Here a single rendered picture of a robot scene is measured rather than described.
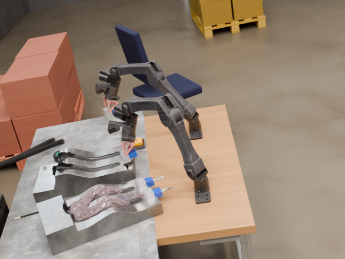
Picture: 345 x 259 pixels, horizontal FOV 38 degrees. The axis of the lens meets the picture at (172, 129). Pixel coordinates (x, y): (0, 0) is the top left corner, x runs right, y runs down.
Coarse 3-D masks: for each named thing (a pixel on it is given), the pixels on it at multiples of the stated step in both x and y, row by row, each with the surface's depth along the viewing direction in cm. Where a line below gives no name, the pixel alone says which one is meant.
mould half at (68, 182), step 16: (64, 160) 252; (80, 160) 255; (112, 160) 254; (48, 176) 256; (64, 176) 242; (80, 176) 242; (96, 176) 244; (112, 176) 244; (128, 176) 245; (48, 192) 245; (64, 192) 245; (80, 192) 246
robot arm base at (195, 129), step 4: (196, 120) 281; (188, 124) 293; (192, 124) 282; (196, 124) 282; (200, 124) 291; (192, 128) 283; (196, 128) 283; (200, 128) 284; (192, 132) 284; (196, 132) 283; (200, 132) 282; (192, 136) 280; (196, 136) 279; (200, 136) 278
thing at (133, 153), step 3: (126, 150) 247; (132, 150) 248; (135, 150) 247; (141, 150) 247; (144, 150) 247; (123, 153) 245; (129, 153) 245; (132, 153) 245; (135, 153) 245; (123, 156) 245; (126, 156) 245; (129, 156) 246; (132, 156) 246; (135, 156) 246; (123, 159) 246; (126, 159) 246; (129, 159) 246; (126, 162) 246
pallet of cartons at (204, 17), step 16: (192, 0) 761; (208, 0) 680; (224, 0) 682; (240, 0) 686; (256, 0) 689; (192, 16) 803; (208, 16) 690; (224, 16) 692; (240, 16) 696; (256, 16) 699; (208, 32) 697
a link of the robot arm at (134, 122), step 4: (124, 116) 243; (128, 116) 239; (132, 116) 239; (136, 116) 240; (128, 120) 240; (132, 120) 239; (136, 120) 241; (128, 124) 240; (132, 124) 240; (136, 124) 242
